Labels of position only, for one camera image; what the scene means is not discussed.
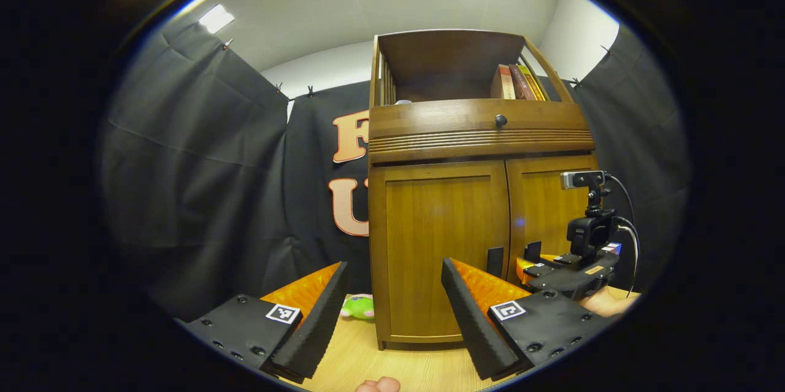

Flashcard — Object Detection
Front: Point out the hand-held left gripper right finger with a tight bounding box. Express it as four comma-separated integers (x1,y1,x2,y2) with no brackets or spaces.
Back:
440,257,617,382

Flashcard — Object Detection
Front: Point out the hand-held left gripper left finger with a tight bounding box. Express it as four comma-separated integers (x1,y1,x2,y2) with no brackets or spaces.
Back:
177,261,349,383

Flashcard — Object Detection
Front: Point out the wooden shoe cabinet door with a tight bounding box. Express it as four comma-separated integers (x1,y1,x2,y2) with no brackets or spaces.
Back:
506,155,599,285
369,161,511,344

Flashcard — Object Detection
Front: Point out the wooden double-door shoe cabinet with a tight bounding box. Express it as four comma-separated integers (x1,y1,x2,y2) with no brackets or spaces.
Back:
367,29,600,351

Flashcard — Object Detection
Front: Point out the wooden cabinet drawer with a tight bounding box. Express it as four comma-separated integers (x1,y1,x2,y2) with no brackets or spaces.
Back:
368,99,595,164

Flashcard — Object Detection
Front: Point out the green plush toy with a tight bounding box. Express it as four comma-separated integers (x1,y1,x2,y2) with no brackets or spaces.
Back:
340,294,375,321

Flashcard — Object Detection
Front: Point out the yellow book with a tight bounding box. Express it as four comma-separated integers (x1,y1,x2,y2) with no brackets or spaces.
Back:
518,64,546,101

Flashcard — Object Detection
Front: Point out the dark brown book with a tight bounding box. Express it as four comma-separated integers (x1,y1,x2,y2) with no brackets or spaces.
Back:
508,64,530,101

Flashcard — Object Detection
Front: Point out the orange book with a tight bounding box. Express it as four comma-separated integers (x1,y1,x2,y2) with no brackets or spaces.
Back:
490,64,516,100

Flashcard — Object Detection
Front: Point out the black backdrop cloth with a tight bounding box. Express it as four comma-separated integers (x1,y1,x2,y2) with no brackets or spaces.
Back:
101,24,691,319

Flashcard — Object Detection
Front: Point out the small ceiling light panel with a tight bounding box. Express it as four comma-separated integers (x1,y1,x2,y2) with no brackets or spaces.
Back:
198,4,236,34

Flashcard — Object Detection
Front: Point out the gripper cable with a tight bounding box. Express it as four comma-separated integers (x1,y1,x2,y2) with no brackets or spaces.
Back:
606,174,640,298

